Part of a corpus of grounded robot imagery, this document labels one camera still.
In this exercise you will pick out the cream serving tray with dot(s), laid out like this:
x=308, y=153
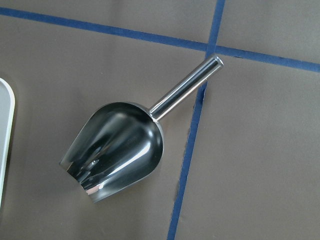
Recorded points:
x=7, y=109

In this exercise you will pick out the steel ice scoop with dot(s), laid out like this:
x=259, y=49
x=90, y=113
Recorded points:
x=123, y=142

